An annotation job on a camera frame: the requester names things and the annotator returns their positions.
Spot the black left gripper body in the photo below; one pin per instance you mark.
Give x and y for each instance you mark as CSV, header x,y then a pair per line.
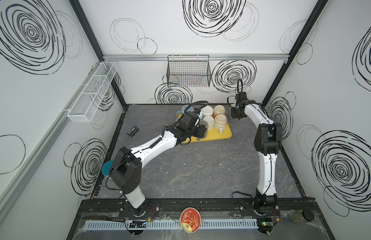
x,y
200,131

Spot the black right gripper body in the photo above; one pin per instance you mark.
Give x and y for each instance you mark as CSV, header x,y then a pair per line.
x,y
234,111

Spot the speckled white mug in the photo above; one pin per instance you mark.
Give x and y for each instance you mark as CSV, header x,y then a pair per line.
x,y
220,122

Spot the small grey mug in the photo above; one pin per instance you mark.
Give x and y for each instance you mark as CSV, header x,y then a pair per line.
x,y
202,134

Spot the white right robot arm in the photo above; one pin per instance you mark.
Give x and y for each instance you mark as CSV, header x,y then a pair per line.
x,y
267,142

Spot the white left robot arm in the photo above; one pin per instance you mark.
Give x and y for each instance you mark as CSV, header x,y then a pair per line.
x,y
126,169

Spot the light blue mug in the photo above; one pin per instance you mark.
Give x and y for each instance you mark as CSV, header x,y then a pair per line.
x,y
179,115

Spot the blue butterfly mug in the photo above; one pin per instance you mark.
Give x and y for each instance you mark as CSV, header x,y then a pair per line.
x,y
186,108

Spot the orange mug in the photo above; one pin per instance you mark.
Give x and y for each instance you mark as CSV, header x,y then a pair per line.
x,y
218,110

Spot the cream mug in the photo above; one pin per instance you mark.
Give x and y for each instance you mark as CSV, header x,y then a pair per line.
x,y
210,122

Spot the white ribbed mug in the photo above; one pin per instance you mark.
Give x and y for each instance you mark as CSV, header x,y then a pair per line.
x,y
206,111

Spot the yellow plastic tray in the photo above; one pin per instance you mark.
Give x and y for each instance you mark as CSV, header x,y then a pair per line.
x,y
214,135

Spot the black snack bar wrapper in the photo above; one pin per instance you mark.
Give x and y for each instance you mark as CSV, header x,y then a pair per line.
x,y
133,131

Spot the teal capped white cylinder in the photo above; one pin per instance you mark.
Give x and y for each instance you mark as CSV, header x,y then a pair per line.
x,y
106,168

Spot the black knob emergency button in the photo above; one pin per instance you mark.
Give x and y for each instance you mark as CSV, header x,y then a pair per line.
x,y
303,216

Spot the black wire basket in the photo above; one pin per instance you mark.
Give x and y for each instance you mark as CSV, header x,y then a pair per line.
x,y
189,73

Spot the black corner frame post right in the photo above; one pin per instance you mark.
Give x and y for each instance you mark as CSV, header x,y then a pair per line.
x,y
312,19

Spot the black corner frame post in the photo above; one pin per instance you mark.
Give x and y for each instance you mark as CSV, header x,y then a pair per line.
x,y
79,12
312,19

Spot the white wire shelf basket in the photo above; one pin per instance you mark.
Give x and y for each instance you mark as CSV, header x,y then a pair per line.
x,y
94,90

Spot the aluminium wall rail back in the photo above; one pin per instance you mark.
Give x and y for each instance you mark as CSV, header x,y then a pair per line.
x,y
198,57

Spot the aluminium wall rail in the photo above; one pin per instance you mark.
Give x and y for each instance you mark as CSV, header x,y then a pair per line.
x,y
198,57
29,163

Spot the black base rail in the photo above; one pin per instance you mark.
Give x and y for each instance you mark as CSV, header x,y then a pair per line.
x,y
244,206

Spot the grey slotted cable duct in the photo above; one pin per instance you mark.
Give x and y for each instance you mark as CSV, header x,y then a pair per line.
x,y
208,224

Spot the black corner frame post left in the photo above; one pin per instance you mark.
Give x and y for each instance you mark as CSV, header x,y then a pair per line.
x,y
79,12

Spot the aluminium wall rail left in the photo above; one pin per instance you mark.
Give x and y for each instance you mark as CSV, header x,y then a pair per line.
x,y
29,163

